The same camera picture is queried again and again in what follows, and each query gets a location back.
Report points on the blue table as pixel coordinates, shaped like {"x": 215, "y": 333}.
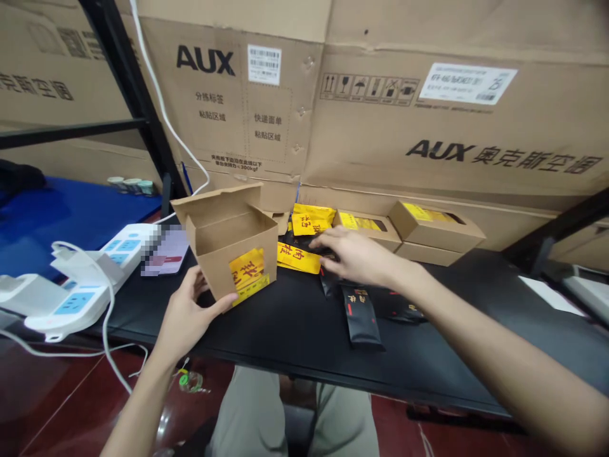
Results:
{"x": 57, "y": 219}

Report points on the white power strip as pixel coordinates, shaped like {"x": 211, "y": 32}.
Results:
{"x": 133, "y": 243}
{"x": 66, "y": 309}

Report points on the person's legs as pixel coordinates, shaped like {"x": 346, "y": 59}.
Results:
{"x": 295, "y": 419}

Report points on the black tea packet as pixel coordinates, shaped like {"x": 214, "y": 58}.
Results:
{"x": 329, "y": 283}
{"x": 364, "y": 319}
{"x": 404, "y": 307}

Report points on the row of small jars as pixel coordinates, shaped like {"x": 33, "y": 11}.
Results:
{"x": 131, "y": 186}

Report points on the closed kraft window box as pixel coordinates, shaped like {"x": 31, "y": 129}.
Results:
{"x": 437, "y": 226}
{"x": 371, "y": 228}
{"x": 430, "y": 254}

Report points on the black metal shelf frame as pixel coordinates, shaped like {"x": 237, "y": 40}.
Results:
{"x": 128, "y": 95}

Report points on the blue pen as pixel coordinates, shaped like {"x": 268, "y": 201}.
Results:
{"x": 185, "y": 178}

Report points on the white charger plug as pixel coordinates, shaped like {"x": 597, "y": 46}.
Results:
{"x": 85, "y": 266}

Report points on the black metal frame bar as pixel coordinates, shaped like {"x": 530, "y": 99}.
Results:
{"x": 556, "y": 228}

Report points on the person's left hand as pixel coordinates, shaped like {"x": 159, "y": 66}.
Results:
{"x": 183, "y": 319}

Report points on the kraft paper box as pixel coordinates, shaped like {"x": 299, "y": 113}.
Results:
{"x": 228, "y": 247}

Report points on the yellow tea packet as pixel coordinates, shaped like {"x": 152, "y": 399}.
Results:
{"x": 311, "y": 219}
{"x": 299, "y": 257}

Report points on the large cardboard carton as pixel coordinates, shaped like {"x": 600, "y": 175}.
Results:
{"x": 228, "y": 95}
{"x": 452, "y": 119}
{"x": 52, "y": 71}

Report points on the person's right hand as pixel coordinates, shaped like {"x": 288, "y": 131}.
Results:
{"x": 364, "y": 262}

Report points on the white flat device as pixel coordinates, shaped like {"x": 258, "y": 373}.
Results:
{"x": 571, "y": 290}

